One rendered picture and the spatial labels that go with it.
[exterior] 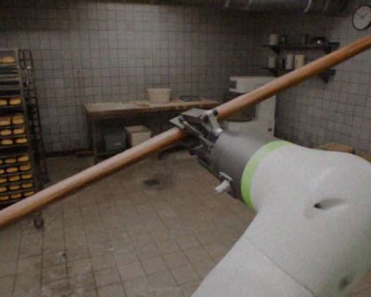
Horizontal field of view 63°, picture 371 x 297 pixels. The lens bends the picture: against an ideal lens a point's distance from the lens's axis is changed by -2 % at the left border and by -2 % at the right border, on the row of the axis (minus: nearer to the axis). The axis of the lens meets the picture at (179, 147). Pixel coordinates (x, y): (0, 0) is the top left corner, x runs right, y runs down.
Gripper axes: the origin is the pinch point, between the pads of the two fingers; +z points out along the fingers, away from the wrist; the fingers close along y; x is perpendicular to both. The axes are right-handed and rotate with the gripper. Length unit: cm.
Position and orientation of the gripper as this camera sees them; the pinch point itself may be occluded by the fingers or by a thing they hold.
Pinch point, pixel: (186, 131)
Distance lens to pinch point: 59.9
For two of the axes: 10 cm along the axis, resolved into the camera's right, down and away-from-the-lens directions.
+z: -3.8, -2.6, 8.9
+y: 3.2, 8.6, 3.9
